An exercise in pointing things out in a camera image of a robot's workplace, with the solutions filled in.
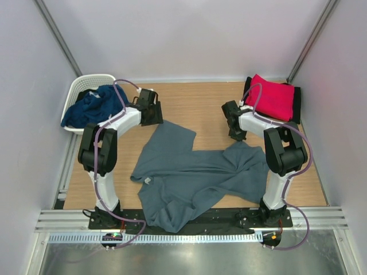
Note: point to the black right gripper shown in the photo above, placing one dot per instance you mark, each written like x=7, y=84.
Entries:
x=238, y=137

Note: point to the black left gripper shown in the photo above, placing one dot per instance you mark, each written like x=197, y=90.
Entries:
x=157, y=118

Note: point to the grey-blue t shirt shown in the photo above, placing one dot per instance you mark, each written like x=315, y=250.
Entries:
x=179, y=183

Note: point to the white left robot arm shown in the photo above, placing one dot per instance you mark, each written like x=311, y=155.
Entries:
x=98, y=153

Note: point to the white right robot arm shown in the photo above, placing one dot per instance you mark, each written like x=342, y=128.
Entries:
x=284, y=150

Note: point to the folded pink t shirt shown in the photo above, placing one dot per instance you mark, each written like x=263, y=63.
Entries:
x=276, y=99

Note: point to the navy blue t shirt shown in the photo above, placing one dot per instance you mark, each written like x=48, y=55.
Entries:
x=80, y=114

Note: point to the white perforated laundry basket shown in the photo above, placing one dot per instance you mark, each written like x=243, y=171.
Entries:
x=84, y=82

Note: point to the folded black t shirt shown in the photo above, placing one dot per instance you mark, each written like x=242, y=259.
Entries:
x=296, y=104

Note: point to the black garment in basket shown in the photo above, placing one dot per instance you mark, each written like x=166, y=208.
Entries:
x=87, y=96

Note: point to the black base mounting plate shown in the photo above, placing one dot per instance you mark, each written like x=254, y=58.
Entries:
x=214, y=221

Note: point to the right aluminium corner post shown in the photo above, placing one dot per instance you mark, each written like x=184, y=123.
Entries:
x=318, y=28

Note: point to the aluminium corner post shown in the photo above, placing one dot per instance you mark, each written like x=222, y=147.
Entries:
x=51, y=24
x=318, y=28

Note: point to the left aluminium corner post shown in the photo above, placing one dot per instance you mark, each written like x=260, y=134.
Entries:
x=51, y=24

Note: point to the aluminium frame rail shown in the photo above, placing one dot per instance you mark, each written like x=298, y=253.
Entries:
x=320, y=218

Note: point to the white slotted cable duct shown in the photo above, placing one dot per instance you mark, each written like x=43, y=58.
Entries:
x=110, y=238

